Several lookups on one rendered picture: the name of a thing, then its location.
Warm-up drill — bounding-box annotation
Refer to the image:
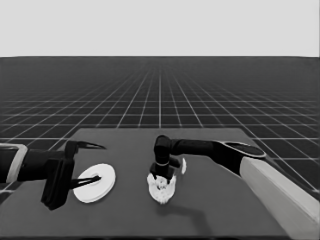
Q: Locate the large thick white disc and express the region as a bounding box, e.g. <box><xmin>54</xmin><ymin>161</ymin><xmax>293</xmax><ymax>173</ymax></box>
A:
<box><xmin>72</xmin><ymin>163</ymin><xmax>117</xmax><ymax>204</ymax></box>

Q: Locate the white round pin carrier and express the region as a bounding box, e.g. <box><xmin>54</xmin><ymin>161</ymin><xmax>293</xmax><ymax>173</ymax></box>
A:
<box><xmin>146</xmin><ymin>173</ymin><xmax>177</xmax><ymax>205</ymax></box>

